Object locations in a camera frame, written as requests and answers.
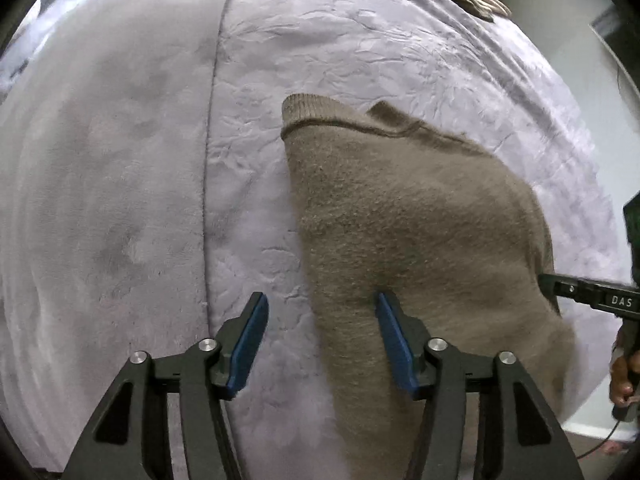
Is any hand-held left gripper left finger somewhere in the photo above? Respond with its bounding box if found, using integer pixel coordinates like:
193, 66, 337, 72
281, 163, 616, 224
61, 291, 270, 480

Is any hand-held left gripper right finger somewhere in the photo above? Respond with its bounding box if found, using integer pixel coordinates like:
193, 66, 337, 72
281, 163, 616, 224
376, 292, 585, 480

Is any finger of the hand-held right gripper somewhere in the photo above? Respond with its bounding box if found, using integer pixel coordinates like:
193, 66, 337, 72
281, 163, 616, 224
537, 272, 600, 307

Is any beige knit sweater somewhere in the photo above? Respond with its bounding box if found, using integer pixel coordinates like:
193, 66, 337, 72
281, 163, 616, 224
281, 93, 578, 480

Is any person's right hand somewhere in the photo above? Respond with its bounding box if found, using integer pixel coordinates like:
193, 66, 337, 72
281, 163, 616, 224
609, 327, 640, 409

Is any lavender bed blanket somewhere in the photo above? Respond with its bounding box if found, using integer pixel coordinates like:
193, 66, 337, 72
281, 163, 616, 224
0, 0, 632, 480

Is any thin black cable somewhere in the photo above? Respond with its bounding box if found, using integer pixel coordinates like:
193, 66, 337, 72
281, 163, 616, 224
575, 417, 627, 460

